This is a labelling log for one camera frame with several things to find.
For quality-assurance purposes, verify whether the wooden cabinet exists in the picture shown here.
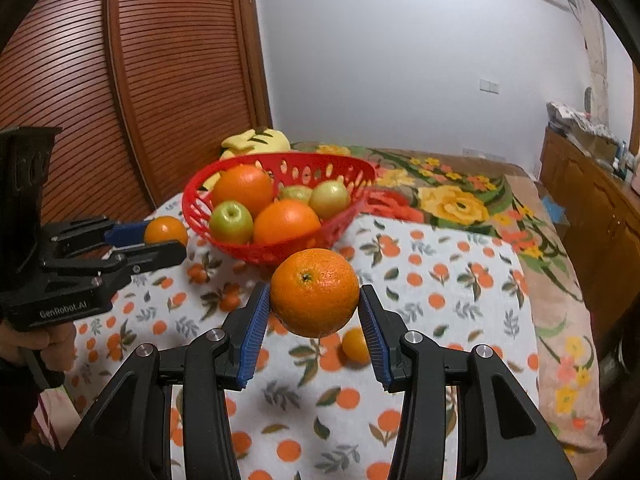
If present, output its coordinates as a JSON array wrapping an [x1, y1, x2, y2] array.
[[539, 127, 640, 341]]

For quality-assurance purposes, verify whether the blue bag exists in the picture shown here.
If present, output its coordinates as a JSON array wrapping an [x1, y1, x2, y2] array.
[[542, 195, 568, 226]]

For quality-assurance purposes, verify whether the clutter on cabinet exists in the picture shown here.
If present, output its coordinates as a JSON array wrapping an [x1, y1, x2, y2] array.
[[546, 101, 640, 181]]

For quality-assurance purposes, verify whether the orange-print white cloth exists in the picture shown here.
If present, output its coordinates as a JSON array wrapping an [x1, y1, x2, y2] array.
[[37, 192, 543, 480]]

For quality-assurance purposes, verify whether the small orange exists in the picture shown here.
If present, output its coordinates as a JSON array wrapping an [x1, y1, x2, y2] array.
[[341, 327, 372, 365], [143, 216, 189, 248]]

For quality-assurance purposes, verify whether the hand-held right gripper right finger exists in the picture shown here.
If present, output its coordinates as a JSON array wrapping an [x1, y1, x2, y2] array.
[[357, 284, 576, 480]]

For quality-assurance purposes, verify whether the pale curtain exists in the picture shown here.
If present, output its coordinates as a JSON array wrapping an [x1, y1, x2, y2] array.
[[582, 7, 608, 126]]

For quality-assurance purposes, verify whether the pink striped cloth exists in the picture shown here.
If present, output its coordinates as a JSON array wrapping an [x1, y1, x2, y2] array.
[[32, 385, 81, 443]]

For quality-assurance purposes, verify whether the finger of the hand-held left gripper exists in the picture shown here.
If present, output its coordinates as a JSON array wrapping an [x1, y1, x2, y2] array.
[[42, 240, 187, 291], [42, 216, 151, 261]]

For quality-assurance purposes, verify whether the large orange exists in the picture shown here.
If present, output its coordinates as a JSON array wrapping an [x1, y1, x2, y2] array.
[[270, 248, 361, 339], [253, 199, 322, 247], [212, 164, 275, 219]]

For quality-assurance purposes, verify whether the red perforated plastic basket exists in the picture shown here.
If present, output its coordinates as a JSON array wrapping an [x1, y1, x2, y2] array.
[[181, 152, 377, 267]]

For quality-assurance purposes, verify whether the wooden louvered wardrobe door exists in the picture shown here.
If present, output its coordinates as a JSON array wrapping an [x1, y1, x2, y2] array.
[[0, 0, 156, 226], [105, 0, 273, 201]]

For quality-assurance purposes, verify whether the floral blanket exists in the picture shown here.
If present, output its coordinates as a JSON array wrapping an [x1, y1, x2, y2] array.
[[290, 142, 608, 466]]

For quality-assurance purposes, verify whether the person's left hand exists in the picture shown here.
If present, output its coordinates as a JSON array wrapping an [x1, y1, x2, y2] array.
[[0, 320, 77, 387]]

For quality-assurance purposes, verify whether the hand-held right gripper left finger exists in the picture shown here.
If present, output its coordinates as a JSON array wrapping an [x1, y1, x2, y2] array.
[[65, 282, 273, 480]]

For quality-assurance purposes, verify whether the yellow plush toy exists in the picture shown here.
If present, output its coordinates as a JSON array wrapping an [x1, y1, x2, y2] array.
[[202, 127, 292, 192]]

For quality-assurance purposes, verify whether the green apple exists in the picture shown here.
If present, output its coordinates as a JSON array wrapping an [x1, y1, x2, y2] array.
[[308, 180, 351, 219], [277, 185, 314, 206], [208, 201, 254, 245]]

